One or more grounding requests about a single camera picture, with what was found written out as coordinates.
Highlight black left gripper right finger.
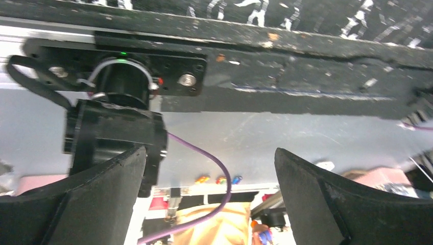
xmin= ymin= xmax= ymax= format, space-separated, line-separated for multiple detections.
xmin=274 ymin=148 xmax=432 ymax=244

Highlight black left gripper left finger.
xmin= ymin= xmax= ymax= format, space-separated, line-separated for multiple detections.
xmin=1 ymin=147 xmax=146 ymax=244

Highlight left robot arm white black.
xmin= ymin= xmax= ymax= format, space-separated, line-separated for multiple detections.
xmin=1 ymin=39 xmax=432 ymax=244

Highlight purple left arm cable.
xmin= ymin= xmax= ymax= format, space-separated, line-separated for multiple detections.
xmin=137 ymin=132 xmax=233 ymax=245

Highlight black front mounting rail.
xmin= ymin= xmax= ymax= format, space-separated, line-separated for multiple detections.
xmin=1 ymin=1 xmax=432 ymax=124

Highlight aluminium table frame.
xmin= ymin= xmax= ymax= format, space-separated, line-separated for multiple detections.
xmin=1 ymin=17 xmax=95 ymax=85

